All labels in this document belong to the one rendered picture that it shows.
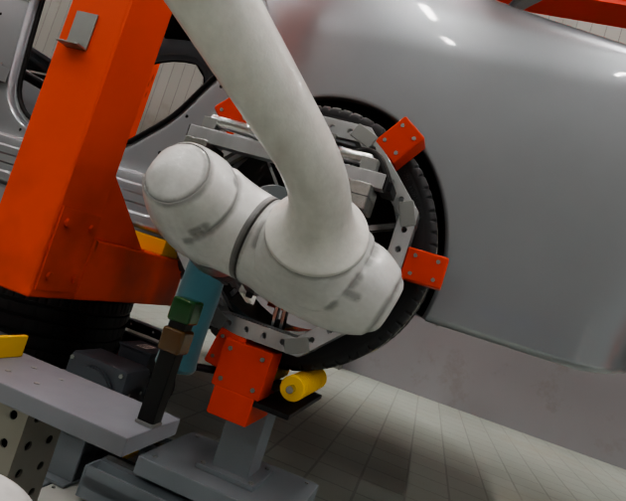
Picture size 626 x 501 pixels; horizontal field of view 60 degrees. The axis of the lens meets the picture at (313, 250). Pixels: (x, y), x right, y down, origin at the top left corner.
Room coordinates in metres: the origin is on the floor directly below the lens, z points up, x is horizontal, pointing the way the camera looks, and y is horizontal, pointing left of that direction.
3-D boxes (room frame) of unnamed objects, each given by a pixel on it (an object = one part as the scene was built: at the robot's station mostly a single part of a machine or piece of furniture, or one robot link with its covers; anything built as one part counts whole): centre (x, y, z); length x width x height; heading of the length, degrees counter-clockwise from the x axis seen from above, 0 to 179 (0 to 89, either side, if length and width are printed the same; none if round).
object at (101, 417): (0.94, 0.36, 0.44); 0.43 x 0.17 x 0.03; 75
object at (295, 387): (1.33, -0.08, 0.51); 0.29 x 0.06 x 0.06; 165
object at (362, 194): (1.02, -0.05, 0.93); 0.09 x 0.05 x 0.05; 165
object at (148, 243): (1.82, 0.50, 0.71); 0.14 x 0.14 x 0.05; 75
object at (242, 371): (1.30, 0.05, 0.48); 0.16 x 0.12 x 0.17; 165
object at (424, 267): (1.19, -0.25, 0.85); 0.09 x 0.08 x 0.07; 75
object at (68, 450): (1.54, 0.37, 0.26); 0.42 x 0.18 x 0.35; 165
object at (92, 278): (1.65, 0.55, 0.69); 0.52 x 0.17 x 0.35; 165
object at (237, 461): (1.43, 0.02, 0.32); 0.40 x 0.30 x 0.28; 75
